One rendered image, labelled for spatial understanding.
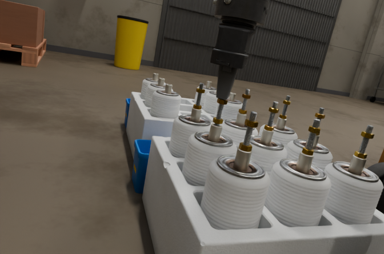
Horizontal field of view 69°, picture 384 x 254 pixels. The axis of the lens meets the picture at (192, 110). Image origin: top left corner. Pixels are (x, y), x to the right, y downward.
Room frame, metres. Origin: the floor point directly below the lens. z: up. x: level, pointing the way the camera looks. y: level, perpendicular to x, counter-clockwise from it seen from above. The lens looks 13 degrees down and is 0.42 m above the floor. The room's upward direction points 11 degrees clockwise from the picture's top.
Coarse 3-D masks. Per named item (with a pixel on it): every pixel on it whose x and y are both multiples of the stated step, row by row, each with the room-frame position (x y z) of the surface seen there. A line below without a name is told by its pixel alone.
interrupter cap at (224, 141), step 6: (198, 132) 0.53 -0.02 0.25; (204, 132) 0.54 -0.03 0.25; (198, 138) 0.49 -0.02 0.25; (204, 138) 0.51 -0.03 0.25; (222, 138) 0.53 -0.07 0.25; (228, 138) 0.53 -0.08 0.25; (210, 144) 0.48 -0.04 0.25; (216, 144) 0.48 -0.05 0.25; (222, 144) 0.49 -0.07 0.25; (228, 144) 0.49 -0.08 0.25
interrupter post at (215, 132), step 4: (212, 124) 0.51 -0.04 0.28; (220, 124) 0.52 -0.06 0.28; (212, 128) 0.51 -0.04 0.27; (216, 128) 0.51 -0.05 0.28; (220, 128) 0.51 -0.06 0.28; (212, 132) 0.51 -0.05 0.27; (216, 132) 0.51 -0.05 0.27; (220, 132) 0.51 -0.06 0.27; (212, 136) 0.51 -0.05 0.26; (216, 136) 0.51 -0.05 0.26; (212, 140) 0.51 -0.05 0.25; (216, 140) 0.51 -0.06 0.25
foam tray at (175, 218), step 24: (168, 144) 0.66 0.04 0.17; (168, 168) 0.50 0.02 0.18; (144, 192) 0.66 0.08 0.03; (168, 192) 0.47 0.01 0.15; (192, 192) 0.43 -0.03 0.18; (168, 216) 0.45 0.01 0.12; (192, 216) 0.36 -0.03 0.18; (264, 216) 0.40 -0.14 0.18; (168, 240) 0.42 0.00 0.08; (192, 240) 0.34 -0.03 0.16; (216, 240) 0.32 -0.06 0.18; (240, 240) 0.33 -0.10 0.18; (264, 240) 0.34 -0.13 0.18; (288, 240) 0.35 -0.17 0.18; (312, 240) 0.37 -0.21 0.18; (336, 240) 0.38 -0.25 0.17; (360, 240) 0.40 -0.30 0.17
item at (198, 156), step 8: (192, 136) 0.51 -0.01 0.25; (192, 144) 0.49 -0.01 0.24; (200, 144) 0.48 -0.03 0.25; (192, 152) 0.49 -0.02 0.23; (200, 152) 0.47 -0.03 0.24; (208, 152) 0.47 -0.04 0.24; (216, 152) 0.47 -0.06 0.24; (224, 152) 0.47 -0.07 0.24; (232, 152) 0.49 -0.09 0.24; (184, 160) 0.52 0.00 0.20; (192, 160) 0.48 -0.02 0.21; (200, 160) 0.47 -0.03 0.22; (208, 160) 0.47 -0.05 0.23; (184, 168) 0.50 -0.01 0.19; (192, 168) 0.48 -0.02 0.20; (200, 168) 0.47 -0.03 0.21; (208, 168) 0.47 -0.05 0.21; (184, 176) 0.49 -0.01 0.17; (192, 176) 0.48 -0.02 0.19; (200, 176) 0.47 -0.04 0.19; (192, 184) 0.48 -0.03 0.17; (200, 184) 0.47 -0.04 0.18
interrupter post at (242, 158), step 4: (240, 152) 0.40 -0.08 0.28; (244, 152) 0.40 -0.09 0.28; (248, 152) 0.40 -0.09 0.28; (236, 156) 0.40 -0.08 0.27; (240, 156) 0.40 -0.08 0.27; (244, 156) 0.40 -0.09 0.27; (248, 156) 0.40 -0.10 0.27; (236, 160) 0.40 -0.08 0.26; (240, 160) 0.40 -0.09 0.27; (244, 160) 0.40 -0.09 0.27; (248, 160) 0.40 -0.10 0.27; (236, 164) 0.40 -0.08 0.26; (240, 164) 0.40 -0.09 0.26; (244, 164) 0.40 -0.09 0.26; (248, 164) 0.40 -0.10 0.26; (240, 168) 0.40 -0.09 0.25; (244, 168) 0.40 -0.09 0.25
